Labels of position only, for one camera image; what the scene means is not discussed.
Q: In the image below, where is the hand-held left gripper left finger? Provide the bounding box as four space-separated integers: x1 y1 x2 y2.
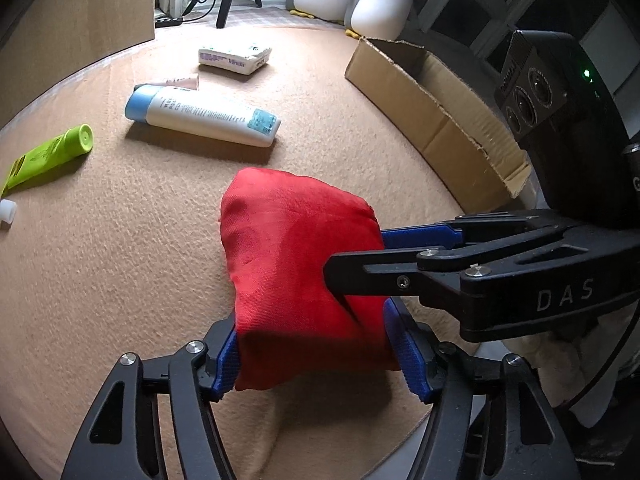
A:
60 317 241 480

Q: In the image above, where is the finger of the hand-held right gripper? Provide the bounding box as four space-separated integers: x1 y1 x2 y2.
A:
382 211 591 261
322 245 482 311

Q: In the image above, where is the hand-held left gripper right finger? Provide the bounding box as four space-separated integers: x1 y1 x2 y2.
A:
382 297 583 480

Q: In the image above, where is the red cloth bag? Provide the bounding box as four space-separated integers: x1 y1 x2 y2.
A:
219 167 401 392

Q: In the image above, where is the cardboard box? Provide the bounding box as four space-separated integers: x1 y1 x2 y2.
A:
344 36 533 216

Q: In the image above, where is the white bottle with blue cap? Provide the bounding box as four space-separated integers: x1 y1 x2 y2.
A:
124 84 282 148

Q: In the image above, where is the small pink bottle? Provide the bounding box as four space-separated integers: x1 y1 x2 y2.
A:
147 74 201 92

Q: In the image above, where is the green tube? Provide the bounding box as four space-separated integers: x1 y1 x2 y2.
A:
0 124 94 198

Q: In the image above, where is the small penguin plush toy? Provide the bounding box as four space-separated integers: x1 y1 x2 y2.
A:
342 0 423 42

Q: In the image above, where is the white tissue pack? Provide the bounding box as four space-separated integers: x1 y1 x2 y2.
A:
198 44 273 77

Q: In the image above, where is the checkered bed sheet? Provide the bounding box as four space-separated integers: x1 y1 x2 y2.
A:
155 0 361 41

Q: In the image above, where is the light wood panel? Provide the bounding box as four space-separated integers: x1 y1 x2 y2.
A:
0 0 157 126

